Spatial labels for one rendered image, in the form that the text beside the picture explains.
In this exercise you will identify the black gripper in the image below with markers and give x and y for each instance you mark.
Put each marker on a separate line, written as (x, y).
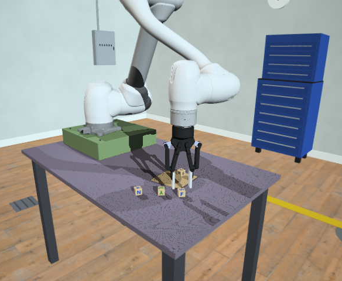
(182, 140)

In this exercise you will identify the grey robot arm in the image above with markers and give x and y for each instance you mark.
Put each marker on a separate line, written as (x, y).
(192, 82)

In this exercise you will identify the tan flat mat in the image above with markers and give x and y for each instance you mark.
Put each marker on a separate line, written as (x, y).
(165, 179)

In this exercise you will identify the beige letter block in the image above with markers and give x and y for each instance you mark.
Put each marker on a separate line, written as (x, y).
(181, 192)
(181, 172)
(161, 191)
(138, 190)

